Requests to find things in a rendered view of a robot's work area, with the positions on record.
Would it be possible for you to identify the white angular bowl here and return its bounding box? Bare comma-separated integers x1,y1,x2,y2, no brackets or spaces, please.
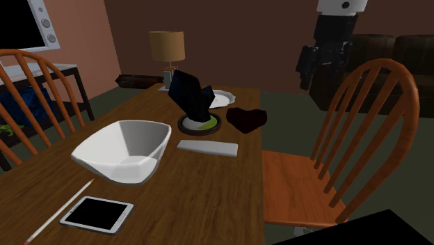
70,119,172,186

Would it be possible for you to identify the wooden dining table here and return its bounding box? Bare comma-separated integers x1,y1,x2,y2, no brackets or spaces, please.
0,83,266,245

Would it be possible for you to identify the grey flat remote control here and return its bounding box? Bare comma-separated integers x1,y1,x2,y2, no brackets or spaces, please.
176,139,239,158

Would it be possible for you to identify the silver television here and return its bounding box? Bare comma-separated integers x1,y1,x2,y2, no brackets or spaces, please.
0,0,61,54

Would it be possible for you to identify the white pencil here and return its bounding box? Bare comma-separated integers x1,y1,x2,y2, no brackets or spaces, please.
22,178,95,245

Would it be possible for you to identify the black television stand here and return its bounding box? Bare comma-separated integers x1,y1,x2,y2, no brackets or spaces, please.
0,62,96,172

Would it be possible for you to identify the dark brown heart-shaped object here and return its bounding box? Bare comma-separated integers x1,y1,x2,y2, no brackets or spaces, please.
225,106,268,134

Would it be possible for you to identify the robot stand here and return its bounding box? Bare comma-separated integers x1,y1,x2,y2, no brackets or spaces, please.
272,208,434,245

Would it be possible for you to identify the dark brown sofa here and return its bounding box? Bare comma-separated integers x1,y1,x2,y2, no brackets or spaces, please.
307,33,434,119

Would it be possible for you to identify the white scalloped plate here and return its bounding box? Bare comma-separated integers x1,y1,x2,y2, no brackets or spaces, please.
208,89,236,110

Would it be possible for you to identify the orange wooden spindle chair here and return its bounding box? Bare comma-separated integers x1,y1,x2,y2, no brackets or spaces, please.
262,58,421,236
0,48,86,172

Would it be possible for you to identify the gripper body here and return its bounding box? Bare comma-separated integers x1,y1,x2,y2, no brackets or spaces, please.
313,13,359,66

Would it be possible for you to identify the black angular object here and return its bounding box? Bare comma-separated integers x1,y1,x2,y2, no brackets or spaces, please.
168,69,216,123

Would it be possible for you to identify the white tablet with black screen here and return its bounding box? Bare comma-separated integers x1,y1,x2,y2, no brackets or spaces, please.
58,196,136,237

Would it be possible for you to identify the dark round plate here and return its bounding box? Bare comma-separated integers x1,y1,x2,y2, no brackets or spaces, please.
177,113,223,137

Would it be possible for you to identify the table lamp with tan shade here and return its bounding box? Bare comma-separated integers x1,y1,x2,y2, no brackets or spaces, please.
147,31,186,93

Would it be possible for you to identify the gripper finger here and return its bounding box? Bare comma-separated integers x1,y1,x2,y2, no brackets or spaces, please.
295,45,319,91

